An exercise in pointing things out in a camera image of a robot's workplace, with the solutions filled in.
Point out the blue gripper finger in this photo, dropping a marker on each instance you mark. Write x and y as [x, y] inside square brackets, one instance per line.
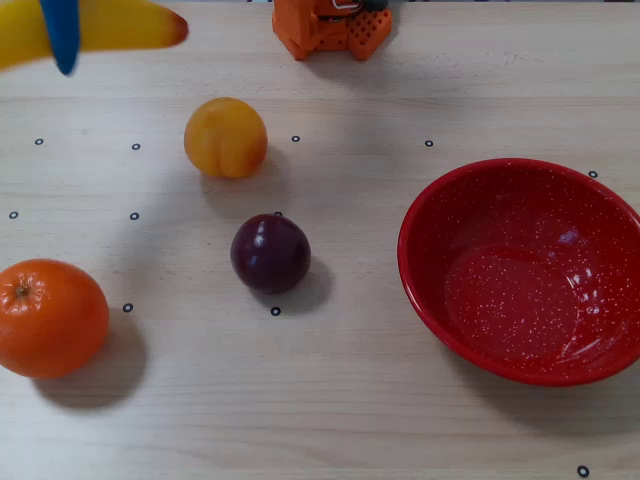
[62, 35]

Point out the yellow banana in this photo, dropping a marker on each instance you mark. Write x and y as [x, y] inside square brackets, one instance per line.
[125, 25]

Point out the orange robot base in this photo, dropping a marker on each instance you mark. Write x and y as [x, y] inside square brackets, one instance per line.
[315, 30]

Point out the red speckled bowl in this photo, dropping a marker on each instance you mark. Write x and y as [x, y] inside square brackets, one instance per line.
[510, 300]

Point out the yellow orange peach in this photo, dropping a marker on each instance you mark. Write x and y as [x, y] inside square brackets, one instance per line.
[225, 137]

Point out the large orange fruit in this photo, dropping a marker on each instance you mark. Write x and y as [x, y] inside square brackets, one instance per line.
[50, 320]

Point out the dark purple plum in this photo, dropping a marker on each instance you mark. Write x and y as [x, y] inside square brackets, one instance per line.
[270, 255]

